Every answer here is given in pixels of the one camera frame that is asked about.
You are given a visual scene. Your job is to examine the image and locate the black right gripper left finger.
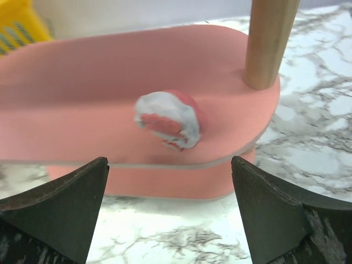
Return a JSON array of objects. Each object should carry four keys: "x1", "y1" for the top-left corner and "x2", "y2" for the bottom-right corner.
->
[{"x1": 1, "y1": 157, "x2": 109, "y2": 263}]

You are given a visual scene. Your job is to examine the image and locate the yellow plastic shopping basket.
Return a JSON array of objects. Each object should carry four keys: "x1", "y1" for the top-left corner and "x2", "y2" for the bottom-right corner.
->
[{"x1": 1, "y1": 0, "x2": 53, "y2": 56}]

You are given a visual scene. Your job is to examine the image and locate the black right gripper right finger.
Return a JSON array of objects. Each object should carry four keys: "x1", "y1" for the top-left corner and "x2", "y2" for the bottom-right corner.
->
[{"x1": 232, "y1": 157, "x2": 351, "y2": 264}]

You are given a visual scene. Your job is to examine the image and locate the pink three-tier wooden shelf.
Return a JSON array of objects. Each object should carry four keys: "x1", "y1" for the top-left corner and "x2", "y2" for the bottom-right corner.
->
[{"x1": 1, "y1": 1, "x2": 299, "y2": 199}]

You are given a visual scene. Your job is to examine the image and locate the white ring pink figure toy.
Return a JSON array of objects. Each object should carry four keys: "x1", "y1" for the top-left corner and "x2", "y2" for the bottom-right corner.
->
[{"x1": 134, "y1": 90, "x2": 207, "y2": 151}]

